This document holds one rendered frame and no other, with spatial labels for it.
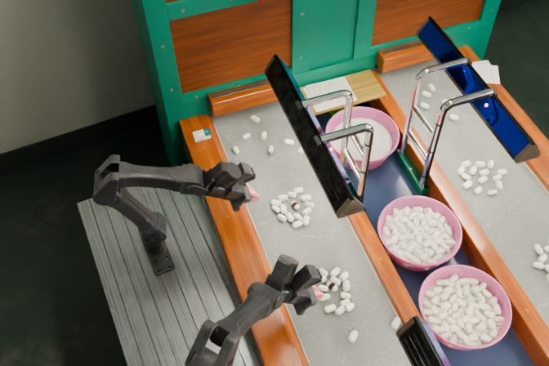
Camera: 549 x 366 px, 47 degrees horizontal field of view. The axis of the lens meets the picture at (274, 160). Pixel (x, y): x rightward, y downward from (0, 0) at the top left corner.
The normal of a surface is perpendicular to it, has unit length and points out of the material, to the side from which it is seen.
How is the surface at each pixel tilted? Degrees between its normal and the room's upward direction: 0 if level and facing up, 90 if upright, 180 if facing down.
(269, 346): 0
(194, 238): 0
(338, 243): 0
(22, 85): 90
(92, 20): 90
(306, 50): 90
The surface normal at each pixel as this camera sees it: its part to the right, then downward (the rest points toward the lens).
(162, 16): 0.33, 0.72
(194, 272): -0.02, -0.64
